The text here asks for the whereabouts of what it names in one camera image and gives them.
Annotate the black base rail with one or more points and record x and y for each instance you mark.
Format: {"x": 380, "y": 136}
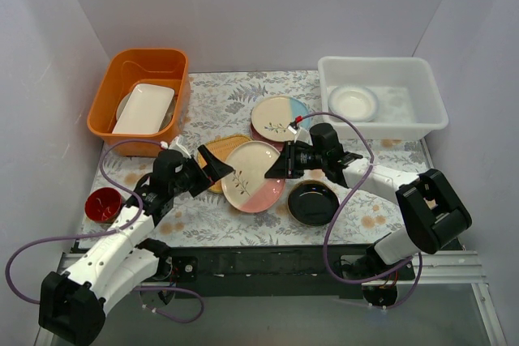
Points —
{"x": 250, "y": 271}

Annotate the orange plastic bin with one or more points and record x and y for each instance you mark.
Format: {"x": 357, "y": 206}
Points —
{"x": 163, "y": 67}

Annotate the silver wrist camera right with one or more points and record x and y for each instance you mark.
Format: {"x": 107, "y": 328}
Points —
{"x": 297, "y": 131}

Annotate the white ribbed soup plate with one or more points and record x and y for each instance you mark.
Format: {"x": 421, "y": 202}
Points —
{"x": 355, "y": 103}

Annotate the yellow woven bamboo tray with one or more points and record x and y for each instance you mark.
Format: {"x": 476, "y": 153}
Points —
{"x": 221, "y": 148}

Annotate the red lacquer cup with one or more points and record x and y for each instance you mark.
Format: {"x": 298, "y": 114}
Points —
{"x": 103, "y": 205}

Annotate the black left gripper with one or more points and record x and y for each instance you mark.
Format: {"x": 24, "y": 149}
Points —
{"x": 199, "y": 172}

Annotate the white rectangular dish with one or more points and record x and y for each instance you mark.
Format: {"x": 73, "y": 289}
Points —
{"x": 144, "y": 110}

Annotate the cream and pink plate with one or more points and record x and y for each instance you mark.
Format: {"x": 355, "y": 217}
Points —
{"x": 247, "y": 189}

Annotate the black gold-rimmed bowl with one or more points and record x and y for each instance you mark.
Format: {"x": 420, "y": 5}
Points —
{"x": 312, "y": 203}

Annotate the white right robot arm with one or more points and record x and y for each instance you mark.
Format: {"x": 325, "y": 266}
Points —
{"x": 432, "y": 212}

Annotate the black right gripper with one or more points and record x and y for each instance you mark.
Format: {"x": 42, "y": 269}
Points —
{"x": 290, "y": 160}

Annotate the cream and blue plate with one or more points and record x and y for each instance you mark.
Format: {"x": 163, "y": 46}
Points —
{"x": 272, "y": 116}

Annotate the dark pink scalloped plate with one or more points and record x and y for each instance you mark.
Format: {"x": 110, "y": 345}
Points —
{"x": 258, "y": 137}

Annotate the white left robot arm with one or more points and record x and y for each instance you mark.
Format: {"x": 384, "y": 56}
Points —
{"x": 75, "y": 303}

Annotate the white plastic bin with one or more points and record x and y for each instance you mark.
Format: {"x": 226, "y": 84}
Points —
{"x": 410, "y": 102}

